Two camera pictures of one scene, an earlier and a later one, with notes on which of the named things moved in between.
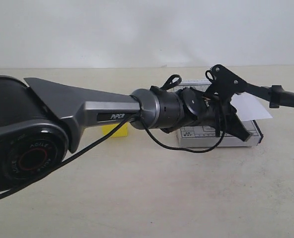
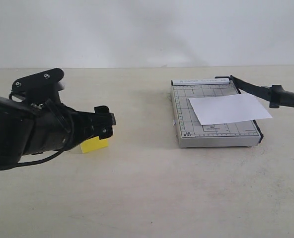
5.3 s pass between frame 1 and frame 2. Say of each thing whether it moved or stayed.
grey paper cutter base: stayed
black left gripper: moved
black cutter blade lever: stayed
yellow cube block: moved
